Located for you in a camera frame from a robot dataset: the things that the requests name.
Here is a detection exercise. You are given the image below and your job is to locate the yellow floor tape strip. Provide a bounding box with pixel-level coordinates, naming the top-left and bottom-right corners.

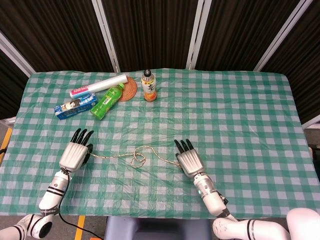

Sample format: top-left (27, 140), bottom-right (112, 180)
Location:
top-left (74, 215), bottom-right (86, 240)
top-left (0, 127), bottom-right (13, 163)

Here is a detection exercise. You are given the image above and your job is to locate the green plastic drink bottle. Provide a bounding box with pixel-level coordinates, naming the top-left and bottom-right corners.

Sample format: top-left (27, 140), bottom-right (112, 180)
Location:
top-left (90, 83), bottom-right (125, 121)

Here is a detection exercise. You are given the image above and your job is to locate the dark ribbed partition panel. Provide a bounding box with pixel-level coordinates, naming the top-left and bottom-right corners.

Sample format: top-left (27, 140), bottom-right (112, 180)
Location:
top-left (259, 0), bottom-right (320, 126)
top-left (0, 0), bottom-right (118, 73)
top-left (0, 49), bottom-right (30, 121)
top-left (101, 0), bottom-right (201, 73)
top-left (194, 0), bottom-right (301, 72)

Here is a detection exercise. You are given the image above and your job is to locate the white partition post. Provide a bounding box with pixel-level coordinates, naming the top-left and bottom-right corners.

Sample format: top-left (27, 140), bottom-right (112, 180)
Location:
top-left (186, 0), bottom-right (213, 70)
top-left (91, 0), bottom-right (121, 73)
top-left (0, 31), bottom-right (35, 77)
top-left (301, 116), bottom-right (320, 130)
top-left (252, 0), bottom-right (315, 72)

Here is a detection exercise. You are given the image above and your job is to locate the white food bag roll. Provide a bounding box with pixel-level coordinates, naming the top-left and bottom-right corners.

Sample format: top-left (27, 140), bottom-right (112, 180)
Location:
top-left (69, 73), bottom-right (129, 99)

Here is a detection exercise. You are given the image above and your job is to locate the green checked tablecloth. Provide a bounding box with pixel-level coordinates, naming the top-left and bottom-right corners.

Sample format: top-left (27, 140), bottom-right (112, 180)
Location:
top-left (0, 67), bottom-right (320, 220)

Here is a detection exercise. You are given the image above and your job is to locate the blue toothpaste box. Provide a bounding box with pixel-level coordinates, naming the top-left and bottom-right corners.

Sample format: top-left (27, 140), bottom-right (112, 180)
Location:
top-left (54, 92), bottom-right (98, 121)

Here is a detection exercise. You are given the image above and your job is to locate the beige braided rope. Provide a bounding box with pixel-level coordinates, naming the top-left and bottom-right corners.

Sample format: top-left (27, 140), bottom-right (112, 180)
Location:
top-left (88, 145), bottom-right (182, 169)

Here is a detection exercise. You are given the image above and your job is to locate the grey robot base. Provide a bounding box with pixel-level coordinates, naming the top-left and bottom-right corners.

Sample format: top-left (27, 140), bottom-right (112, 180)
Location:
top-left (104, 216), bottom-right (213, 240)

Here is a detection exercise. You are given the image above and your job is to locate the round woven rattan coaster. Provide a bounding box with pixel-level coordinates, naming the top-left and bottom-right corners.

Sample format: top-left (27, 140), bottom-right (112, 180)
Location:
top-left (117, 76), bottom-right (138, 102)

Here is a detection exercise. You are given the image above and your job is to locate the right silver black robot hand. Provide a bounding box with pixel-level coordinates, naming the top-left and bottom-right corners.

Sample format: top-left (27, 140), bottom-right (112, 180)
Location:
top-left (174, 138), bottom-right (207, 179)

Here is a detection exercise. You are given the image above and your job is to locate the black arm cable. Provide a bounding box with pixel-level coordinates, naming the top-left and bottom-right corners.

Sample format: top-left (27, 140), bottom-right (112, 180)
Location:
top-left (58, 169), bottom-right (106, 240)

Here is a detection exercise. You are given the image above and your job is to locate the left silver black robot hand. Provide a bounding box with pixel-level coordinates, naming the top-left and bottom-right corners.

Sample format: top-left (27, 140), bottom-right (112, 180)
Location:
top-left (58, 128), bottom-right (95, 173)

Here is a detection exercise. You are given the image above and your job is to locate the orange drink bottle black cap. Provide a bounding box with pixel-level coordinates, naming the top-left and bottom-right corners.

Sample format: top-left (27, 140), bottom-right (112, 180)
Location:
top-left (141, 69), bottom-right (158, 103)

